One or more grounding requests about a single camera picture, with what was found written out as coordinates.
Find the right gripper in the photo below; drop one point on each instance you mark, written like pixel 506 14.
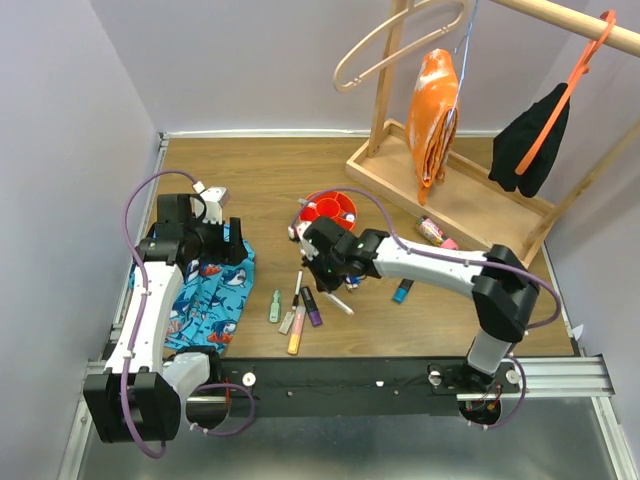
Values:
pixel 323 282

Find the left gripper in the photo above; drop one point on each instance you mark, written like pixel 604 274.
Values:
pixel 234 252

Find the white blue marker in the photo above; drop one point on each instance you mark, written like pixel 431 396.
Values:
pixel 352 283

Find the white pink pen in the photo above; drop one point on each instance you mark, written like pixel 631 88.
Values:
pixel 339 303

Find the white black pen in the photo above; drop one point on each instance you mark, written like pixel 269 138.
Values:
pixel 295 300

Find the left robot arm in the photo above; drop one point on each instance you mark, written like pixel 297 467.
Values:
pixel 137 396

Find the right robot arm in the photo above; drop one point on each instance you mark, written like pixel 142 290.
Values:
pixel 501 289

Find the orange round desk organizer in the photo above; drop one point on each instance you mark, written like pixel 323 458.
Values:
pixel 331 204

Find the blue shark print shorts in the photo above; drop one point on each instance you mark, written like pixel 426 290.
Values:
pixel 210 303

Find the black purple highlighter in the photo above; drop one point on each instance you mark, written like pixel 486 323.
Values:
pixel 311 306

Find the black blue highlighter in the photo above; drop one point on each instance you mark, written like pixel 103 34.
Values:
pixel 402 291

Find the grey eraser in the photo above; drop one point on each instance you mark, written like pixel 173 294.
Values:
pixel 286 322

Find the pink yellow highlighter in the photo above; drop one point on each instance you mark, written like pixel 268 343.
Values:
pixel 296 330

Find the pink crayon tube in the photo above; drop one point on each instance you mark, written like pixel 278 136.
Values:
pixel 428 229

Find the wooden clothes rack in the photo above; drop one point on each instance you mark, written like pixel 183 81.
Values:
pixel 468 206

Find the orange folded cloth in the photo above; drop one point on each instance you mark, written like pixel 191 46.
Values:
pixel 432 120

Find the black garment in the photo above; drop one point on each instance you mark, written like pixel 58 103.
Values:
pixel 512 145

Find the orange plastic hanger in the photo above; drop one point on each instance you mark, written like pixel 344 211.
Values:
pixel 581 68

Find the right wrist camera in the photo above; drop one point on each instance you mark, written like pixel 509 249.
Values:
pixel 296 234

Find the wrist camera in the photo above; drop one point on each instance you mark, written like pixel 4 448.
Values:
pixel 215 198
pixel 296 234

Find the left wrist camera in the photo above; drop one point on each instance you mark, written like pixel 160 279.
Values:
pixel 215 198

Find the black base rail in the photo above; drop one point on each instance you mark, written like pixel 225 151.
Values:
pixel 341 387

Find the blue wire hanger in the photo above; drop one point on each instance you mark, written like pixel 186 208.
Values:
pixel 464 44

